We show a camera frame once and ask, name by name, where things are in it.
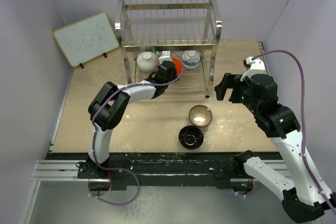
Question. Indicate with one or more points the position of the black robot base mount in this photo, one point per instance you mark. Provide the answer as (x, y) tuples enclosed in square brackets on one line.
[(191, 169)]

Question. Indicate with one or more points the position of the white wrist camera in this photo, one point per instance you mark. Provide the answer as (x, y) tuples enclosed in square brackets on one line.
[(164, 56), (253, 67)]

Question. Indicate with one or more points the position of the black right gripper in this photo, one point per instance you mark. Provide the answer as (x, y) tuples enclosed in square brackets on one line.
[(229, 81)]

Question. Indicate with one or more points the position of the black glossy bowl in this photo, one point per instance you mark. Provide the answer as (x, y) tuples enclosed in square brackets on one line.
[(191, 137)]

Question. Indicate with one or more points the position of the small framed whiteboard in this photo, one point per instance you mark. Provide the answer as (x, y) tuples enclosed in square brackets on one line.
[(86, 39)]

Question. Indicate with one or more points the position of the white ceramic bowl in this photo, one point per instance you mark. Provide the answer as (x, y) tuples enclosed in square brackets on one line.
[(147, 61)]

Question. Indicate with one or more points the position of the stainless steel dish rack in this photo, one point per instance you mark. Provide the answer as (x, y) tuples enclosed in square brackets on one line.
[(175, 26)]

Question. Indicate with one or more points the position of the orange plastic bowl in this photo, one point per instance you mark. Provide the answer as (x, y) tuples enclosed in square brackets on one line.
[(178, 66)]

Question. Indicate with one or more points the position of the aluminium extrusion rail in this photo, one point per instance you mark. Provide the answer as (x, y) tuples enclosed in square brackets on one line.
[(59, 171)]

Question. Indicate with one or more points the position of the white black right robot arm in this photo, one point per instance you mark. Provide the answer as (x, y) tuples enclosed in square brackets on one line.
[(304, 197)]

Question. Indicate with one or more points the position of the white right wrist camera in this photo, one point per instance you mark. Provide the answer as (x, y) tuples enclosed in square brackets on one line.
[(253, 67)]

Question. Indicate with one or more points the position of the brown beige bowl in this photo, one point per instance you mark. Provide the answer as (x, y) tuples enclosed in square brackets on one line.
[(200, 115)]

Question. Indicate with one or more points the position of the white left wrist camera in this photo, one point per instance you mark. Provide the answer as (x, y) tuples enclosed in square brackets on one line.
[(164, 56)]

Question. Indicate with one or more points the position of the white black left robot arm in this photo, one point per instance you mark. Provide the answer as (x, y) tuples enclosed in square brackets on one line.
[(108, 107)]

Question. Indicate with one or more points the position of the blue white patterned bowl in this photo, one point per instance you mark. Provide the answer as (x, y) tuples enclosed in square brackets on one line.
[(191, 59)]

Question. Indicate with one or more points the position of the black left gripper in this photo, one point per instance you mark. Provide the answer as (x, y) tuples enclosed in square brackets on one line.
[(174, 75)]

